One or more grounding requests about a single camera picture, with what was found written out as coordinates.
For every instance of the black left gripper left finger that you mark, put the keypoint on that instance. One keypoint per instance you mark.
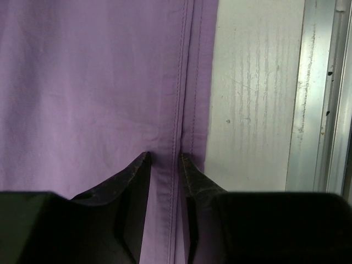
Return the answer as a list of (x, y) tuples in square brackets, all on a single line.
[(104, 224)]

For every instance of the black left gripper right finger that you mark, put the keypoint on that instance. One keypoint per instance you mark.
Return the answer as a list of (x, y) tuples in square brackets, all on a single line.
[(262, 227)]

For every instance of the purple trousers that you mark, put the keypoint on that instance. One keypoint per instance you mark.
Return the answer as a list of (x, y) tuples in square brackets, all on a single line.
[(86, 86)]

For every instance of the aluminium frame rail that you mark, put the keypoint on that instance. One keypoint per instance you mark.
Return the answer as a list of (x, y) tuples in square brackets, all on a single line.
[(321, 131)]

